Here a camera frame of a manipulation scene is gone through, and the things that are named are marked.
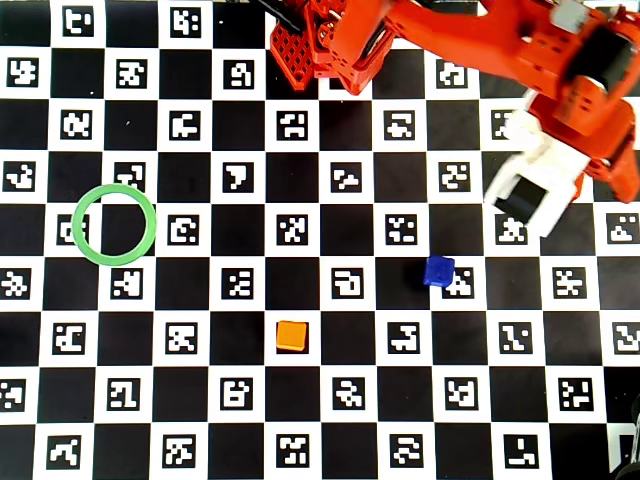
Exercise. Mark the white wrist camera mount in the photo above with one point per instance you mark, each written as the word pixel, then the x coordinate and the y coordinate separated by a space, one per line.
pixel 540 170

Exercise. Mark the red robot arm with base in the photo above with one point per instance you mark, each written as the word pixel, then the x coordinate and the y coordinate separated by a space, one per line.
pixel 425 30

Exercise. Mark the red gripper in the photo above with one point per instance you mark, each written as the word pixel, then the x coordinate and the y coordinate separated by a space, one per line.
pixel 602 176

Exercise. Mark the blue cube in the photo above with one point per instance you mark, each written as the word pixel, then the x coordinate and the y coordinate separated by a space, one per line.
pixel 439 271

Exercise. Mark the orange cube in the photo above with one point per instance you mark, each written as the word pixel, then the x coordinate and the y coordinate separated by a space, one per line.
pixel 291 335

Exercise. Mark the black white marker checkerboard mat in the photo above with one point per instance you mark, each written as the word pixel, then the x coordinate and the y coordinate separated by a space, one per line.
pixel 320 400

